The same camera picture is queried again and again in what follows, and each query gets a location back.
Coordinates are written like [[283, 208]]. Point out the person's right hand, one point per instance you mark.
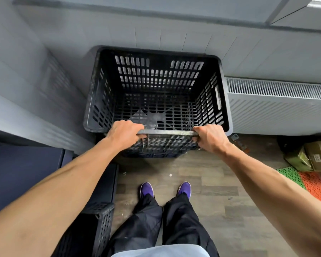
[[214, 137]]

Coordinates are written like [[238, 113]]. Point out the person's left hand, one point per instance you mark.
[[123, 135]]

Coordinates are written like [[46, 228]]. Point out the black plastic crate rectangular slots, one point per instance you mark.
[[160, 54]]

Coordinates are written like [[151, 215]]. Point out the dark grey plastic crate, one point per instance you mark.
[[96, 227]]

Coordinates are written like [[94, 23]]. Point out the person's right forearm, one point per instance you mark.
[[283, 200]]

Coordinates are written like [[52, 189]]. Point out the person's left forearm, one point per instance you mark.
[[42, 206]]

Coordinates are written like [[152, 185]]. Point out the orange clear packet white tag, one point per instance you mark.
[[239, 141]]

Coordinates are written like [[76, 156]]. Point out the white torn paper sheet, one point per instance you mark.
[[143, 116]]

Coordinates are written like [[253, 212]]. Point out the purple right shoe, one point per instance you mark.
[[185, 188]]

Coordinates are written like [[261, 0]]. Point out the purple shoe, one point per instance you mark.
[[185, 188], [146, 189]]

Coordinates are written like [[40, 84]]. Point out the purple left shoe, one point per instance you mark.
[[146, 189]]

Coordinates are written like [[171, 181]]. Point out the black trousers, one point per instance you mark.
[[182, 222]]

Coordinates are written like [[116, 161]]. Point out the large brown cardboard box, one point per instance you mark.
[[319, 155]]

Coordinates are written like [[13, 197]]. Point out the dark blue metal shelf unit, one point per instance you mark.
[[21, 171]]

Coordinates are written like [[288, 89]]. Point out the orange green white floor mat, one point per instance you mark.
[[313, 184]]

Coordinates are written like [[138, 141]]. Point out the grey shirt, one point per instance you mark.
[[160, 251]]

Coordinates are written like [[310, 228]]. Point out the white wall radiator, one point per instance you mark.
[[278, 112]]

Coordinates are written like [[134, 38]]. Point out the window with grey frame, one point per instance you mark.
[[297, 10]]

